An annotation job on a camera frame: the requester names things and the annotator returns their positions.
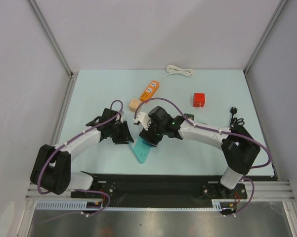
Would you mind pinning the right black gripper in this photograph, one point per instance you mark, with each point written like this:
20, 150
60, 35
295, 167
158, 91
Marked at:
149, 137

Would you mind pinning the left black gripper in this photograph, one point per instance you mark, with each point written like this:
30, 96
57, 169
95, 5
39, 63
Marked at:
125, 136

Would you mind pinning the teal triangular power strip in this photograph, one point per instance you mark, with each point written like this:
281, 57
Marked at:
140, 150

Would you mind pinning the beige cube plug adapter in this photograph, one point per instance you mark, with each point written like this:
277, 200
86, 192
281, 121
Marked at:
133, 105

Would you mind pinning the dark green cube plug adapter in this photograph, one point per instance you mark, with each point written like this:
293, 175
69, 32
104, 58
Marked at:
190, 116

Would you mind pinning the blue cube plug adapter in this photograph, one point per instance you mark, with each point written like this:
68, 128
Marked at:
146, 143

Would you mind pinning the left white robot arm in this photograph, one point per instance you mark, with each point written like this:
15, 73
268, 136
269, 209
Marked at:
52, 171

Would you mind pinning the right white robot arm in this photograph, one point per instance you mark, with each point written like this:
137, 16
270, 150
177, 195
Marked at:
235, 142

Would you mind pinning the red cube plug adapter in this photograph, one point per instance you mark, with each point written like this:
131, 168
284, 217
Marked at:
199, 100

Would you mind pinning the orange power strip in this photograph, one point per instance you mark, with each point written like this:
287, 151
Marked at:
150, 91

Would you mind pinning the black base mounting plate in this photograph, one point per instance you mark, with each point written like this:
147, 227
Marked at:
164, 190

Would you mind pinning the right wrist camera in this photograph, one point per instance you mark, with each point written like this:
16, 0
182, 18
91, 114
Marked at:
143, 119

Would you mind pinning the white slotted cable duct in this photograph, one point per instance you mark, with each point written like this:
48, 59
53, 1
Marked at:
93, 206

